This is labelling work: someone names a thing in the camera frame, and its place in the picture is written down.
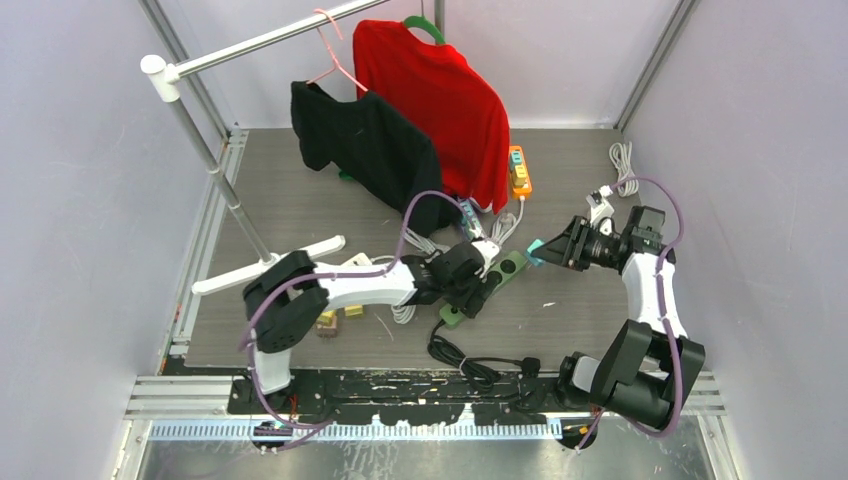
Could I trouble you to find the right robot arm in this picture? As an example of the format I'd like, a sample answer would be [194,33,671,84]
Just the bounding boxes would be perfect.
[530,206,706,433]

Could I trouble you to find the metal clothes rack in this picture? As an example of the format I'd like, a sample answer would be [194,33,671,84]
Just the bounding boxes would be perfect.
[140,1,380,296]

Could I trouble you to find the orange power strip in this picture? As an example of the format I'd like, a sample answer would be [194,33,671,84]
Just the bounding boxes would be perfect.
[508,145,533,199]

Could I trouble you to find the black garment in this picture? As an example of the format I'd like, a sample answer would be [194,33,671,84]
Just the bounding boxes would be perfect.
[290,81,443,214]

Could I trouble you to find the green hanger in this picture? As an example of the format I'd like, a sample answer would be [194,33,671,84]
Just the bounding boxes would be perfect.
[402,15,446,45]

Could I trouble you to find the pink plug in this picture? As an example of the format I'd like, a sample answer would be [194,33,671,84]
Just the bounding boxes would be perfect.
[316,320,339,339]

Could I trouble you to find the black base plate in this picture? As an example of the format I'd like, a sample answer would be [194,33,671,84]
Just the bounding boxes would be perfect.
[266,369,595,426]

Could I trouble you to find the pink hanger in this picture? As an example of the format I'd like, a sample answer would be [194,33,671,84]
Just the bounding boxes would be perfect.
[307,8,369,93]

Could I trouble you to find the green power strip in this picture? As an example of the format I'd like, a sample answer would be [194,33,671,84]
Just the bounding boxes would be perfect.
[439,251,529,329]

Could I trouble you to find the black coiled cable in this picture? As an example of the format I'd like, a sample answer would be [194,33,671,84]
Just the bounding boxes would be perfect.
[427,319,543,392]

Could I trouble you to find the white power strip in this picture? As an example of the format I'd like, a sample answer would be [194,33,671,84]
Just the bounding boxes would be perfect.
[341,252,372,267]

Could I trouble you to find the red sweater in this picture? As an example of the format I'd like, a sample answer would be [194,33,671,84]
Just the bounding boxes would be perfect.
[352,19,510,213]

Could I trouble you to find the white coiled cable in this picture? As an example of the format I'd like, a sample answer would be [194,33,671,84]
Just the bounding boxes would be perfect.
[370,140,641,326]

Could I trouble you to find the purple power strip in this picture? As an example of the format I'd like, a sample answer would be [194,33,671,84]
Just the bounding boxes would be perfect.
[459,199,487,241]

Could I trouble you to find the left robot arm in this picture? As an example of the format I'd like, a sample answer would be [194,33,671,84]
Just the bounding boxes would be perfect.
[240,238,501,413]

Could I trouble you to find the yellow plug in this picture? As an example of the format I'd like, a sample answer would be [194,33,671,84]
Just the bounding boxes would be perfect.
[344,305,365,318]
[316,311,337,328]

